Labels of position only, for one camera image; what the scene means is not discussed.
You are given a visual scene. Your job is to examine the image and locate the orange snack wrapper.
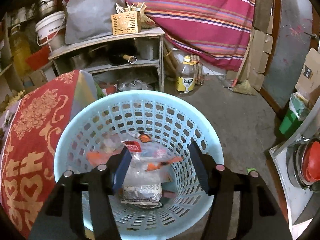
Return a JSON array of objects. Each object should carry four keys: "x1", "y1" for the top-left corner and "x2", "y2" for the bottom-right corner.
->
[{"x1": 145, "y1": 156, "x2": 183, "y2": 172}]

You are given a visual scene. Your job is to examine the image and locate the silver foil snack bag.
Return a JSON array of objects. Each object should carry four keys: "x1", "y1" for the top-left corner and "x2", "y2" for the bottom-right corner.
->
[{"x1": 121, "y1": 184, "x2": 163, "y2": 209}]

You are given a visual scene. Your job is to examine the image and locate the red gold patterned cloth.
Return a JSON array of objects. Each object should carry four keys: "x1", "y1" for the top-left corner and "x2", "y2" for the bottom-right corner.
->
[{"x1": 1, "y1": 70, "x2": 79, "y2": 238}]

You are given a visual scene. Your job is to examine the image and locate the red lid steel pot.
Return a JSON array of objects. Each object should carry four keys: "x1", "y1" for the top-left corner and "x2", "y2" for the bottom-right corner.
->
[{"x1": 287, "y1": 138, "x2": 319, "y2": 193}]

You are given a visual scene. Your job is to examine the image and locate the light blue plastic basket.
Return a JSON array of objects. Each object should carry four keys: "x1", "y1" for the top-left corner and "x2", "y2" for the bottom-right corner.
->
[{"x1": 54, "y1": 90, "x2": 224, "y2": 239}]

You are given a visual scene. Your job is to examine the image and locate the green box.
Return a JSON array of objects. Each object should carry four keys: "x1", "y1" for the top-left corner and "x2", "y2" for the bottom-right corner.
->
[{"x1": 279, "y1": 92, "x2": 310, "y2": 139}]

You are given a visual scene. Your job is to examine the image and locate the clear oil bottle yellow label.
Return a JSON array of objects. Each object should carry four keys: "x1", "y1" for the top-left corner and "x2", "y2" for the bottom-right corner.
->
[{"x1": 175, "y1": 55, "x2": 195, "y2": 93}]

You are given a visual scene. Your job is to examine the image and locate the small steel pot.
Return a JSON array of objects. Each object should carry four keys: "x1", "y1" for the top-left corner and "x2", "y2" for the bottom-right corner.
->
[{"x1": 69, "y1": 53, "x2": 88, "y2": 70}]

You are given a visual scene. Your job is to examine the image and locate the red plastic basket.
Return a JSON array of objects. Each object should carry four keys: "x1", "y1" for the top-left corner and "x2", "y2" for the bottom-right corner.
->
[{"x1": 25, "y1": 45, "x2": 50, "y2": 71}]

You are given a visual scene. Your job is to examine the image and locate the large yellow oil jug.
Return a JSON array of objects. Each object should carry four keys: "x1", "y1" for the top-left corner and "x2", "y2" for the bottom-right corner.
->
[{"x1": 9, "y1": 24, "x2": 31, "y2": 77}]

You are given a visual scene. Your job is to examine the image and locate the white plastic bucket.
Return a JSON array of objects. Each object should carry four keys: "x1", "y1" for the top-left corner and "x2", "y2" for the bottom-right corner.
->
[{"x1": 35, "y1": 11, "x2": 66, "y2": 52}]

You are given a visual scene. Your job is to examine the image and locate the red striped hanging cloth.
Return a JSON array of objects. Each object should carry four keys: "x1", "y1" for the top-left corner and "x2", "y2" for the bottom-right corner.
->
[{"x1": 60, "y1": 0, "x2": 257, "y2": 72}]

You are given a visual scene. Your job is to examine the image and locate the yellow wooden utensil holder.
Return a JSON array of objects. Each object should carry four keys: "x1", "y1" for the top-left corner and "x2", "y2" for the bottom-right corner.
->
[{"x1": 111, "y1": 2, "x2": 148, "y2": 35}]

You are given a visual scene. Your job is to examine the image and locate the grey low shelf table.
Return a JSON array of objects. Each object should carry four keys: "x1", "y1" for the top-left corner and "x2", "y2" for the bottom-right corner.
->
[{"x1": 48, "y1": 27, "x2": 165, "y2": 92}]

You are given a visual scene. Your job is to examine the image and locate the steel cooking pot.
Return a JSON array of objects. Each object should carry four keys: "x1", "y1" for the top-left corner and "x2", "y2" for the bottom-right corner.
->
[{"x1": 37, "y1": 0, "x2": 63, "y2": 19}]

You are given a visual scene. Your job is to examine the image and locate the black pan wooden handle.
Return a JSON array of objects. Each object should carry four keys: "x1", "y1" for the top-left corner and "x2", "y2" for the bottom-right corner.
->
[{"x1": 108, "y1": 47, "x2": 137, "y2": 66}]

